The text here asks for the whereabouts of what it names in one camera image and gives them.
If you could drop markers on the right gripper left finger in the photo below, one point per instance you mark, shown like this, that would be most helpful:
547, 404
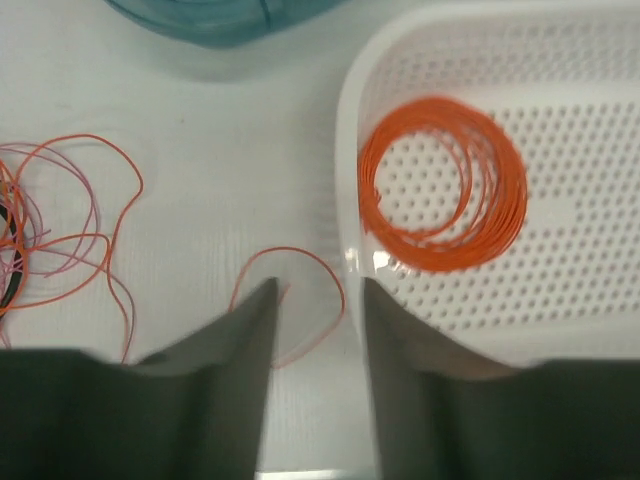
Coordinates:
193, 410

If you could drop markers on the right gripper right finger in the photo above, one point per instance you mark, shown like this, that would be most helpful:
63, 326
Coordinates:
444, 411

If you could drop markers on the white perforated plastic basket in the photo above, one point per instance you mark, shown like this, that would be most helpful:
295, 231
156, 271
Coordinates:
487, 175

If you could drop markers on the teal transparent plastic tray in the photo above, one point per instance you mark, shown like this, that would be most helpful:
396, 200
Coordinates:
220, 23

